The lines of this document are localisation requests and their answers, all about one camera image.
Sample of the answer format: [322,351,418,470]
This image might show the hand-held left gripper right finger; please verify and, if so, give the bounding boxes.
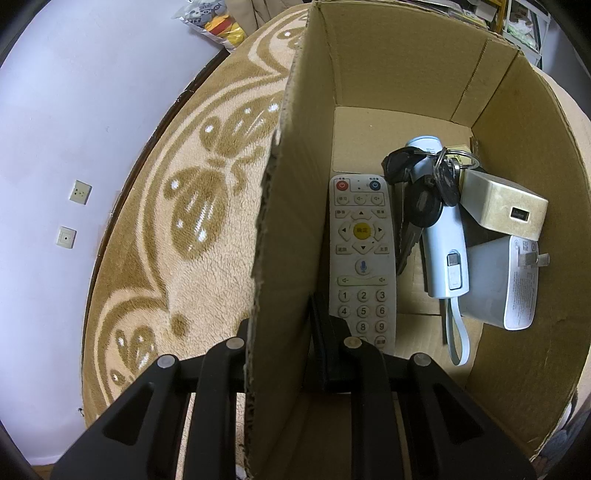
[308,293,539,480]

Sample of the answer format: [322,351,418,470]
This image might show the beige butterfly printed blanket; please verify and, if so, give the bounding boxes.
[81,14,308,416]

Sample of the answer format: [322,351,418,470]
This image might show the white remote control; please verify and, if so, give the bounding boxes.
[329,174,399,356]

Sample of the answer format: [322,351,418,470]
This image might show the bunch of black keys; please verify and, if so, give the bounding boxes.
[382,145,481,276]

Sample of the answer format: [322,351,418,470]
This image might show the cream cube charger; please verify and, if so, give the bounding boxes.
[459,168,549,241]

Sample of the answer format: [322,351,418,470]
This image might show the bag of plush toys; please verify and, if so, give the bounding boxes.
[172,0,250,54]

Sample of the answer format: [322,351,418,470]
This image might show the fuzzy blue-grey clothing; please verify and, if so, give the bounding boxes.
[531,397,585,472]

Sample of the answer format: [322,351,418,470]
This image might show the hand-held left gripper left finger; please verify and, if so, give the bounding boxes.
[53,318,252,480]

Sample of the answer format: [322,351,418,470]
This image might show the brown cardboard box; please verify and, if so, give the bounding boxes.
[242,0,591,480]

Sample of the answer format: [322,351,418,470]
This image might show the white plug charger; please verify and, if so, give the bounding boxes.
[459,235,551,332]

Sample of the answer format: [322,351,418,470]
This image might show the light blue power bank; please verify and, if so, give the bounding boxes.
[404,135,472,367]

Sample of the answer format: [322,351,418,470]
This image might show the white utility cart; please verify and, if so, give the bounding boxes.
[503,0,555,66]

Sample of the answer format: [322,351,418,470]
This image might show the pile of books and papers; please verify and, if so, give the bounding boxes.
[425,0,504,31]

